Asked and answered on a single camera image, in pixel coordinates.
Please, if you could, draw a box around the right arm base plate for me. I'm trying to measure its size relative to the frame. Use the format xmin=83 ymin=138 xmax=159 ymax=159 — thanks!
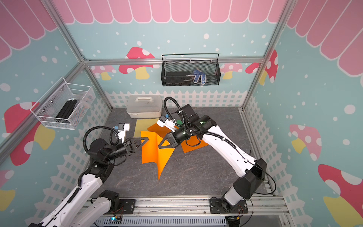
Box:
xmin=209 ymin=197 xmax=249 ymax=215

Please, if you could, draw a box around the blue white item in basket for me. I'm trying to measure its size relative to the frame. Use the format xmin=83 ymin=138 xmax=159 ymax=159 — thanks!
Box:
xmin=185 ymin=69 xmax=207 ymax=85

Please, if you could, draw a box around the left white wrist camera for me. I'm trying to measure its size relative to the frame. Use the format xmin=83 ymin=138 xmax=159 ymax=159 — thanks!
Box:
xmin=113 ymin=123 xmax=130 ymax=142

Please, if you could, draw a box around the orange paper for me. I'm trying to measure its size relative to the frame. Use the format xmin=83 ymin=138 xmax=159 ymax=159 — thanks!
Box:
xmin=141 ymin=131 xmax=175 ymax=180
xmin=147 ymin=124 xmax=172 ymax=138
xmin=181 ymin=136 xmax=208 ymax=153

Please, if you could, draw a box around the black wire wall basket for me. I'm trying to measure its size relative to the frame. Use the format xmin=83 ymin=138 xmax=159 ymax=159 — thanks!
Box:
xmin=161 ymin=53 xmax=221 ymax=87

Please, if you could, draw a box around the black box in white basket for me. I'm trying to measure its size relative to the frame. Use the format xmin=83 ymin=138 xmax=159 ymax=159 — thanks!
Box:
xmin=55 ymin=98 xmax=78 ymax=124

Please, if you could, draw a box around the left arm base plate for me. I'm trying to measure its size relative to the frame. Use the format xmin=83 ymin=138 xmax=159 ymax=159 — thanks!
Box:
xmin=110 ymin=199 xmax=136 ymax=215

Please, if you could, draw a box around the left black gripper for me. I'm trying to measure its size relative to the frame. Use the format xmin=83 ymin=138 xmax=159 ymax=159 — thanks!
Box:
xmin=105 ymin=137 xmax=149 ymax=162

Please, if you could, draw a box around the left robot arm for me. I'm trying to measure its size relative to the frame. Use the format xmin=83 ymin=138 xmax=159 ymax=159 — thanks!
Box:
xmin=30 ymin=137 xmax=148 ymax=227

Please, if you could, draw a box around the white wire wall basket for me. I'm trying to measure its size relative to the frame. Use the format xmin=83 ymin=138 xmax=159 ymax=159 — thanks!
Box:
xmin=30 ymin=78 xmax=96 ymax=130

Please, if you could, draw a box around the small green circuit board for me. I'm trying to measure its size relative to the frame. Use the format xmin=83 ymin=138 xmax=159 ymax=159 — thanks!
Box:
xmin=108 ymin=217 xmax=123 ymax=225

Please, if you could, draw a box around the white plastic storage box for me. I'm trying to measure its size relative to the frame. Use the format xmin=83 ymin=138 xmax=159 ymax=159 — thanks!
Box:
xmin=126 ymin=95 xmax=162 ymax=119

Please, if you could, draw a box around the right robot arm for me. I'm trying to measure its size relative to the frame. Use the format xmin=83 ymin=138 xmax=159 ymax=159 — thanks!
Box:
xmin=157 ymin=97 xmax=270 ymax=212

